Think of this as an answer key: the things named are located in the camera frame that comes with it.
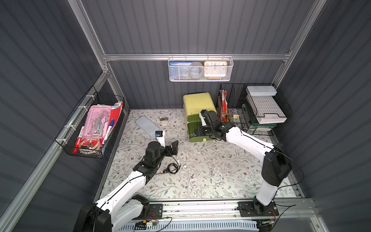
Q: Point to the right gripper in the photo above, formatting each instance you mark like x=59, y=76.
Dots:
x=205, y=130

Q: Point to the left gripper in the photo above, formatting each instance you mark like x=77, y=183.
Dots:
x=173, y=148

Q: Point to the green drawer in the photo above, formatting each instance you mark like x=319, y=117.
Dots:
x=193, y=136

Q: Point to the black earphones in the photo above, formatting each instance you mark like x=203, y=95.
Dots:
x=172, y=168

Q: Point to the green yellow drawer cabinet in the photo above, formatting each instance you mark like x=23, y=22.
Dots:
x=194, y=103

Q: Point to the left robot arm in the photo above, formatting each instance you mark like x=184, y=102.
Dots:
x=121, y=205

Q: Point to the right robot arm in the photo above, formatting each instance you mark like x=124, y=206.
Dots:
x=275, y=165

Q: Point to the grey plastic lid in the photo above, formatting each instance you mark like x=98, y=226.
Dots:
x=147, y=126

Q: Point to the red scissors in organizer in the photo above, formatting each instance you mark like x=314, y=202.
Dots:
x=223, y=106

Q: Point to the grey tape roll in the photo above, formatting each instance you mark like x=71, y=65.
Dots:
x=195, y=70

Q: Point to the yellow white clock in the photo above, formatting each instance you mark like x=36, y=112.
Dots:
x=215, y=69

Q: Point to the blue box in basket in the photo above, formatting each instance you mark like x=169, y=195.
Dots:
x=179, y=70

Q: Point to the white grid paper tray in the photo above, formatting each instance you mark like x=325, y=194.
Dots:
x=264, y=106

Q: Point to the pink pencil case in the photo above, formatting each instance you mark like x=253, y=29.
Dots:
x=97, y=121

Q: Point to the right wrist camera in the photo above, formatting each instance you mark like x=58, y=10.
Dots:
x=202, y=117

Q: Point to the black wire desk organizer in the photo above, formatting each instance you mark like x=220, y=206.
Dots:
x=241, y=114

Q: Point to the white wire wall basket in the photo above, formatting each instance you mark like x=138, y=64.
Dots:
x=202, y=60

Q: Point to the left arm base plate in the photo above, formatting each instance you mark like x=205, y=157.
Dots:
x=151, y=211

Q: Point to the black wire side basket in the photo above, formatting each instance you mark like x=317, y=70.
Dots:
x=72, y=141

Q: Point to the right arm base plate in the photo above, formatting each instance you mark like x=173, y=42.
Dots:
x=256, y=209

